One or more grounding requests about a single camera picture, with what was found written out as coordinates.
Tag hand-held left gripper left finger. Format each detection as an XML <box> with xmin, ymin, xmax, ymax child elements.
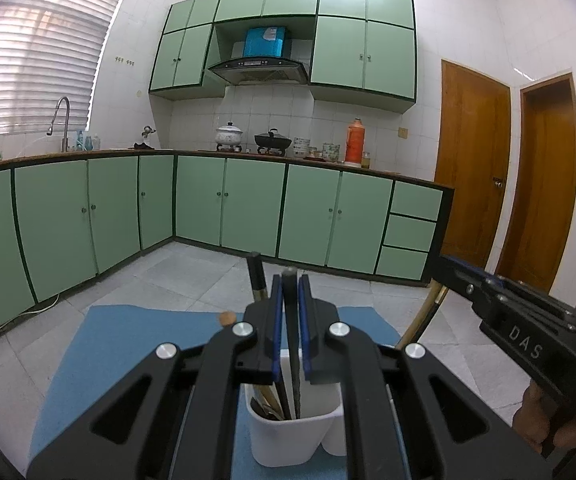
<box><xmin>27</xmin><ymin>272</ymin><xmax>285</xmax><ymax>480</ymax></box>

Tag white cooking pot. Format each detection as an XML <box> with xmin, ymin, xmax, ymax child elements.
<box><xmin>215</xmin><ymin>121</ymin><xmax>245</xmax><ymax>147</ymax></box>

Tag blue box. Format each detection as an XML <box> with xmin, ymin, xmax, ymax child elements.
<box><xmin>243</xmin><ymin>26</ymin><xmax>289</xmax><ymax>59</ymax></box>

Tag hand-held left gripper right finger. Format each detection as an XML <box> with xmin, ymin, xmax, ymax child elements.
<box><xmin>298</xmin><ymin>273</ymin><xmax>552</xmax><ymax>480</ymax></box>

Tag grey chopstick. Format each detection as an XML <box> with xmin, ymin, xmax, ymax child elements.
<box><xmin>281</xmin><ymin>267</ymin><xmax>301</xmax><ymax>420</ymax></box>

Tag white window blind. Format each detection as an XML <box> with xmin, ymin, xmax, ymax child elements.
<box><xmin>0</xmin><ymin>0</ymin><xmax>129</xmax><ymax>138</ymax></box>

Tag black wok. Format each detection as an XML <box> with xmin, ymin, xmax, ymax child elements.
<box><xmin>254</xmin><ymin>129</ymin><xmax>293</xmax><ymax>150</ymax></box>

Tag dark blue chopstick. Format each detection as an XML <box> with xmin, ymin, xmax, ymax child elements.
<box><xmin>246</xmin><ymin>251</ymin><xmax>269</xmax><ymax>307</ymax></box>

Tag white two-compartment utensil holder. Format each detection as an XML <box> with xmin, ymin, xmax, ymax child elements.
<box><xmin>245</xmin><ymin>349</ymin><xmax>349</xmax><ymax>467</ymax></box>

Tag orange thermos flask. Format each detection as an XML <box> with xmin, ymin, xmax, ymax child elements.
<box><xmin>345</xmin><ymin>117</ymin><xmax>365</xmax><ymax>167</ymax></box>

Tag plain wooden door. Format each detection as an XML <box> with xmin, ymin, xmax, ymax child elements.
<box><xmin>496</xmin><ymin>72</ymin><xmax>576</xmax><ymax>293</ymax></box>

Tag wooden chopstick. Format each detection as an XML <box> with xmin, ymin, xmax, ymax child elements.
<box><xmin>399</xmin><ymin>280</ymin><xmax>448</xmax><ymax>348</ymax></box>
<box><xmin>219</xmin><ymin>311</ymin><xmax>281</xmax><ymax>418</ymax></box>

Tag black range hood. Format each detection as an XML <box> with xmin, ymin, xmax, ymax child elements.
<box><xmin>207</xmin><ymin>57</ymin><xmax>309</xmax><ymax>86</ymax></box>

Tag steel kitchen faucet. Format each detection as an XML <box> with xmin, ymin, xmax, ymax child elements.
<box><xmin>47</xmin><ymin>96</ymin><xmax>71</xmax><ymax>153</ymax></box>

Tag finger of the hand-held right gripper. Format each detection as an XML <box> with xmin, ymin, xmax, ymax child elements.
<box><xmin>429</xmin><ymin>254</ymin><xmax>504</xmax><ymax>322</ymax></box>
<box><xmin>444</xmin><ymin>255</ymin><xmax>576</xmax><ymax>327</ymax></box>

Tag person's right hand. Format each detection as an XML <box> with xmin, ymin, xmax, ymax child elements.
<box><xmin>512</xmin><ymin>379</ymin><xmax>576</xmax><ymax>456</ymax></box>

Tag blue tablecloth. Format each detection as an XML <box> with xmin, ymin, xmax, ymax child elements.
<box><xmin>28</xmin><ymin>305</ymin><xmax>409</xmax><ymax>480</ymax></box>

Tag green wall cabinets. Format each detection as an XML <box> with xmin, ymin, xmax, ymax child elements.
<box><xmin>148</xmin><ymin>0</ymin><xmax>419</xmax><ymax>115</ymax></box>

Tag wooden door with handle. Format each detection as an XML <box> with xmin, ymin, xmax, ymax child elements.
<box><xmin>434</xmin><ymin>59</ymin><xmax>512</xmax><ymax>273</ymax></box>

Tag green base cabinets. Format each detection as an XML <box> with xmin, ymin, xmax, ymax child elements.
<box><xmin>0</xmin><ymin>150</ymin><xmax>456</xmax><ymax>351</ymax></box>

